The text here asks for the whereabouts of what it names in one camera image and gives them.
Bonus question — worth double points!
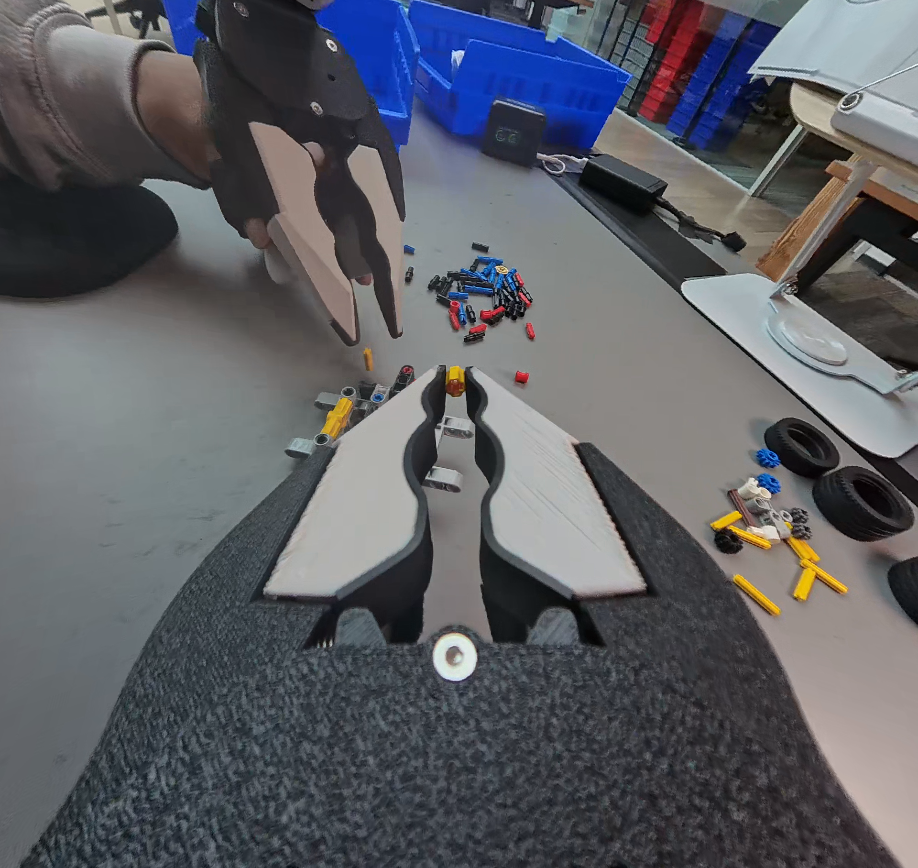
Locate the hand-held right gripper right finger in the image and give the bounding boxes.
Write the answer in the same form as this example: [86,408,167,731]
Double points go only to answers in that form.
[465,366,650,644]

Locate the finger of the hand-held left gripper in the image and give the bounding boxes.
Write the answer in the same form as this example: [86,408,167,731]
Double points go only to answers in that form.
[248,121,361,347]
[343,140,407,340]

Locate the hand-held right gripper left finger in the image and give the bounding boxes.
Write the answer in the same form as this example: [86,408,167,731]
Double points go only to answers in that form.
[262,366,438,643]

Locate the grey toy brick assembly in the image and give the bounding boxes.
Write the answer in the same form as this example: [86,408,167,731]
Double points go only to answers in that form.
[285,364,476,492]

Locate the person's left forearm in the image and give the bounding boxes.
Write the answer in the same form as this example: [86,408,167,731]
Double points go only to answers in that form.
[0,0,180,191]

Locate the grey desk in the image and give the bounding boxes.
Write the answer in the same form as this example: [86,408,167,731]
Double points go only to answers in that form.
[0,104,918,868]

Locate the person's left hand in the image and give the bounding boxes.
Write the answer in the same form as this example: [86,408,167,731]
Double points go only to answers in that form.
[135,49,218,191]

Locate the blue storage bin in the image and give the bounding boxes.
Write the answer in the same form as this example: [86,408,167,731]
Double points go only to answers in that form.
[407,0,634,153]
[159,0,420,149]

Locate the pile of black blue red pins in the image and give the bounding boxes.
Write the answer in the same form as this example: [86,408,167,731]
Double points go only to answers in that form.
[403,240,536,344]

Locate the black power station with display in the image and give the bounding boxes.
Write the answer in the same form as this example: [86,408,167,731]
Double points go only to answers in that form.
[482,97,546,168]

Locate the white toy connector pieces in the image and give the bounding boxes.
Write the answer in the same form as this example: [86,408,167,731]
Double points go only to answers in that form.
[739,477,793,542]

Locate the black chair armrest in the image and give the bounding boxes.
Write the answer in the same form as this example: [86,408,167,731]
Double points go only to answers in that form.
[0,171,179,300]

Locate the black power adapter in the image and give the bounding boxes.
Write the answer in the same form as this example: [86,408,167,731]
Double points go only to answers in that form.
[578,154,669,215]

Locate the pile of yellow axles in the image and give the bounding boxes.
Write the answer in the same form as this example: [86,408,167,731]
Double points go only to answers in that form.
[710,509,849,618]

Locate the black toy tire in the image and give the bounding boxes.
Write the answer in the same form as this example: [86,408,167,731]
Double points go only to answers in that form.
[812,466,915,542]
[764,418,840,479]
[887,558,918,625]

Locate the silver monitor stand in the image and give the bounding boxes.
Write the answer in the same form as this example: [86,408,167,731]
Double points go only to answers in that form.
[681,154,918,459]

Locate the rack of red blue drawers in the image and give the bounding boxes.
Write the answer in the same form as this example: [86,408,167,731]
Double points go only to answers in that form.
[617,0,784,153]

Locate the wooden side table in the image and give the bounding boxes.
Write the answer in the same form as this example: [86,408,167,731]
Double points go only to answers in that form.
[753,79,918,291]

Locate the grey monitor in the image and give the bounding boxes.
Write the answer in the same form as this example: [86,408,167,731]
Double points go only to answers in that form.
[749,0,918,166]

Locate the black adapter cable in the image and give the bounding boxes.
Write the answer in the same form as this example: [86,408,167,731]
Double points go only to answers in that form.
[656,197,747,252]

